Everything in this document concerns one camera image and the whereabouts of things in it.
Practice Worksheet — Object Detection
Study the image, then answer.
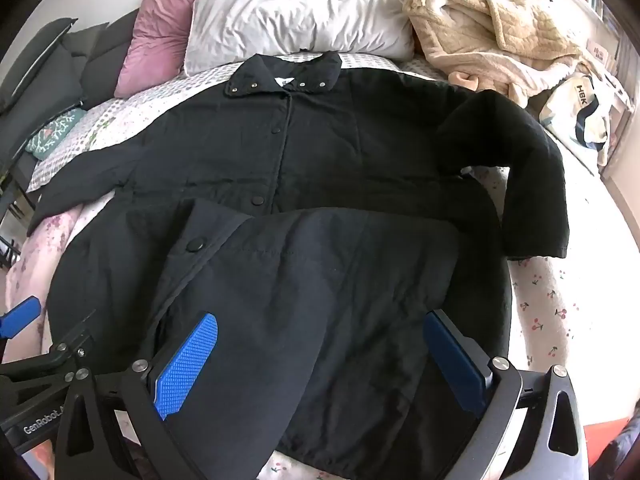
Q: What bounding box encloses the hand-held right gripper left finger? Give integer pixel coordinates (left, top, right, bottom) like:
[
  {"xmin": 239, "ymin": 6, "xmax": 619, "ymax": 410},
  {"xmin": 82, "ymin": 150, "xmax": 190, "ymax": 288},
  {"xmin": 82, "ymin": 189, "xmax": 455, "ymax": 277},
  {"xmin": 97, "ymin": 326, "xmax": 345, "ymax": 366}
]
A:
[{"xmin": 54, "ymin": 312, "xmax": 221, "ymax": 480}]

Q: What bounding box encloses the beige fleece bathrobe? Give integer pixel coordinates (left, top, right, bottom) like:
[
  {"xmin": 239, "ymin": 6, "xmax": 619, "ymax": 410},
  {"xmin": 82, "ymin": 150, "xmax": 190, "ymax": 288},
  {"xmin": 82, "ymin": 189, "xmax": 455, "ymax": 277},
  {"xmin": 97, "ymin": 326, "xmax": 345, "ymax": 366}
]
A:
[{"xmin": 402, "ymin": 0, "xmax": 596, "ymax": 108}]

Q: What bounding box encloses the teal patterned cushion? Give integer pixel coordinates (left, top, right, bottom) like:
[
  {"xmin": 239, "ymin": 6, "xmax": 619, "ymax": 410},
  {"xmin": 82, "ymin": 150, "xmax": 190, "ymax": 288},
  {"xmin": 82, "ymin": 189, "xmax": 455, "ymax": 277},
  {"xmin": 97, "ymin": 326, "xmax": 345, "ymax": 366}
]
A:
[{"xmin": 25, "ymin": 109, "xmax": 86, "ymax": 161}]

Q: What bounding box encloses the black coat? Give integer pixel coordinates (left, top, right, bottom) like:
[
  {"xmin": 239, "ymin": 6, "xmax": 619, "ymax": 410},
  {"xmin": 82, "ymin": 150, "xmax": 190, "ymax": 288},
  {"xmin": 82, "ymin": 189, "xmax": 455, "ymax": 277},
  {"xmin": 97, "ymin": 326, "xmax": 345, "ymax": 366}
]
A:
[{"xmin": 27, "ymin": 51, "xmax": 571, "ymax": 478}]

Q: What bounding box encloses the cherry print duvet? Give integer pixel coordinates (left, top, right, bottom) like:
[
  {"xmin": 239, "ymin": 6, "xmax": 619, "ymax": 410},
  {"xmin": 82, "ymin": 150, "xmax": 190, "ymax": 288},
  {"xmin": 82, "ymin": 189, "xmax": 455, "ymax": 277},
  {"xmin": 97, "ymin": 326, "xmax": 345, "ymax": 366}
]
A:
[{"xmin": 267, "ymin": 160, "xmax": 640, "ymax": 480}]

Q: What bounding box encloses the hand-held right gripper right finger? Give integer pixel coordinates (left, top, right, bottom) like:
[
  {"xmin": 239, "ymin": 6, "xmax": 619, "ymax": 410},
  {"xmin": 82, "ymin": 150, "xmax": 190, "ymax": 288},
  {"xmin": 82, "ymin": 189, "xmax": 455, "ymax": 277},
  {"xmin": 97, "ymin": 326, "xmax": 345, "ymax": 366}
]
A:
[{"xmin": 422, "ymin": 309, "xmax": 588, "ymax": 480}]

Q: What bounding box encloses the cream tote bag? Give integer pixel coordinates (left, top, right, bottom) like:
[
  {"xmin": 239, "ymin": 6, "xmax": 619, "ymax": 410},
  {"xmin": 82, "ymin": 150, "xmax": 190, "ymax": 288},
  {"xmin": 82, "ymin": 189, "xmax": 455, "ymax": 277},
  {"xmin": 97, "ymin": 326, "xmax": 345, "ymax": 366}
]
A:
[{"xmin": 539, "ymin": 71, "xmax": 613, "ymax": 176}]

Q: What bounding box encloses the grey pillow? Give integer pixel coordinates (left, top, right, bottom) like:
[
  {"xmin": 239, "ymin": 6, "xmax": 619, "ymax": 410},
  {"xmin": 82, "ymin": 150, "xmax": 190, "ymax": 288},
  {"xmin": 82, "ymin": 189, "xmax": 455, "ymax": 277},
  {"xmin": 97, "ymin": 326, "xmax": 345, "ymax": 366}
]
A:
[{"xmin": 184, "ymin": 0, "xmax": 416, "ymax": 77}]

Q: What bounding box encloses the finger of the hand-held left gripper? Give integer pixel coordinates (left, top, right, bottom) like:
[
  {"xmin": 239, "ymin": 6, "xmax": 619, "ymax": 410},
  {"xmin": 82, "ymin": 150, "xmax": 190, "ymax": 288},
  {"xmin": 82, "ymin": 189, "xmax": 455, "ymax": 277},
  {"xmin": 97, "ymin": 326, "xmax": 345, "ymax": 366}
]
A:
[
  {"xmin": 0, "ymin": 311, "xmax": 97, "ymax": 396},
  {"xmin": 0, "ymin": 296, "xmax": 42, "ymax": 343}
]

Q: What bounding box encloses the pink floral blanket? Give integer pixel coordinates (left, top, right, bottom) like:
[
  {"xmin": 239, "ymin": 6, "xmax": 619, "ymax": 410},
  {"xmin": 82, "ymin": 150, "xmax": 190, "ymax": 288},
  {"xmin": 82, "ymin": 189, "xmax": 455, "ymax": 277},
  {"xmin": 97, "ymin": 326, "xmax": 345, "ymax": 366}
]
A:
[{"xmin": 5, "ymin": 205, "xmax": 83, "ymax": 351}]

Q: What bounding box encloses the pink velvet pillow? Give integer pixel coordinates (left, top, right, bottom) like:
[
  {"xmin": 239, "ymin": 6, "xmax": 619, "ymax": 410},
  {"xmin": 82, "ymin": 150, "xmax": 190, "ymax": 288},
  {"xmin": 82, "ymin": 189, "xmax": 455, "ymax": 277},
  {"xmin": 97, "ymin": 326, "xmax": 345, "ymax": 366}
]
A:
[{"xmin": 114, "ymin": 0, "xmax": 217, "ymax": 98}]

